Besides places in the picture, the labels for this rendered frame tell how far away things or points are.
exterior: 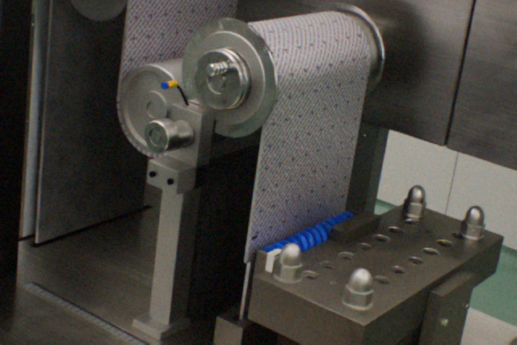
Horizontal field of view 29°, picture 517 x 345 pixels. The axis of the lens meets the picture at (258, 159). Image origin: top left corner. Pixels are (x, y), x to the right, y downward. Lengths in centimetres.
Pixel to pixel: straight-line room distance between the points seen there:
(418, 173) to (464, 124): 275
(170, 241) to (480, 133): 46
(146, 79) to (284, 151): 21
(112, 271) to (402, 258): 43
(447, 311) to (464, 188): 280
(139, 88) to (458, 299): 51
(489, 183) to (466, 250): 265
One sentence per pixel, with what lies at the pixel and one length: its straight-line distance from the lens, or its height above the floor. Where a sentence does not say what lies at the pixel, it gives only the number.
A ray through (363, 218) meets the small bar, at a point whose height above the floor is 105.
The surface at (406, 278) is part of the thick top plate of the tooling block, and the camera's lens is 130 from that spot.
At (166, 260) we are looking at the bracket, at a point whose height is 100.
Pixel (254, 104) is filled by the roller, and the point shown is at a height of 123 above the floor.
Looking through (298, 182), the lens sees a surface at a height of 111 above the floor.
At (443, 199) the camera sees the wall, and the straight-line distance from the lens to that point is 417.
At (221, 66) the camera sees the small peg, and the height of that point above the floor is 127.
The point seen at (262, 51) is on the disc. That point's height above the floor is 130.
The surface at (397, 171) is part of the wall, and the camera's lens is 424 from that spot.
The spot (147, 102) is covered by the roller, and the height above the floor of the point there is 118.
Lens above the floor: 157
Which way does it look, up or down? 19 degrees down
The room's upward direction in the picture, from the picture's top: 8 degrees clockwise
